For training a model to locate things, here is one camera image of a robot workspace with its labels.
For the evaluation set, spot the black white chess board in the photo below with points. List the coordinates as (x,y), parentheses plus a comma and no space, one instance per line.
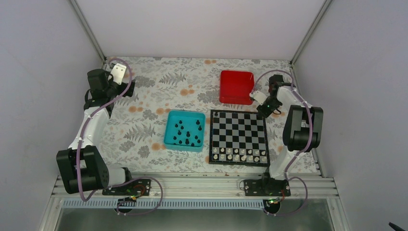
(240,130)

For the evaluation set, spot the right aluminium corner post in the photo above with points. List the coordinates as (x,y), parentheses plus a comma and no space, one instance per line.
(315,23)

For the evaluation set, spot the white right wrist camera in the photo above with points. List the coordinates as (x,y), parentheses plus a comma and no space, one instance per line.
(258,97)

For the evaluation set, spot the white chess pieces row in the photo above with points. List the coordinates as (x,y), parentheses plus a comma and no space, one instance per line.
(233,155)

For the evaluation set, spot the aluminium rail frame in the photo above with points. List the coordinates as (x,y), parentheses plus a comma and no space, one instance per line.
(203,191)

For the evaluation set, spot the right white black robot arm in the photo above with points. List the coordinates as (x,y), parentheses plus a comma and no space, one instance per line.
(303,126)

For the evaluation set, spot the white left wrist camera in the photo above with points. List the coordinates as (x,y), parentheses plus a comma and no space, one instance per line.
(118,73)

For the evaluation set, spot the teal plastic tray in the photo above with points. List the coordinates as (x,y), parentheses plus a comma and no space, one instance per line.
(185,131)

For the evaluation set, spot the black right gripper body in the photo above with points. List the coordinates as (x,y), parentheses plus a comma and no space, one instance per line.
(274,104)

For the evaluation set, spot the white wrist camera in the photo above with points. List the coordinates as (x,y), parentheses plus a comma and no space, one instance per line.
(258,97)
(118,73)

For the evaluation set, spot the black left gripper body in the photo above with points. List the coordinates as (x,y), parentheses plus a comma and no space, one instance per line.
(110,92)

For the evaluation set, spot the red plastic tray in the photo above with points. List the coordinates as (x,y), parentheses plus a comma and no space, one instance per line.
(235,87)

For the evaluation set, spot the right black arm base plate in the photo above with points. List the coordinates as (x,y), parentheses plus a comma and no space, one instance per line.
(270,188)

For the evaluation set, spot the floral patterned table mat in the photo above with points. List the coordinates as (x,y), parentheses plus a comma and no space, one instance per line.
(134,136)

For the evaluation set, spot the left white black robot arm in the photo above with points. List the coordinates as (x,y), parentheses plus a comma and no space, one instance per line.
(81,165)

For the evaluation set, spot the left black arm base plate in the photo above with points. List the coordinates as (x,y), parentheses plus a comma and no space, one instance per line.
(136,188)

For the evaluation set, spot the aluminium corner frame post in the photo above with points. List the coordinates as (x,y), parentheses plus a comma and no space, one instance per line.
(84,23)

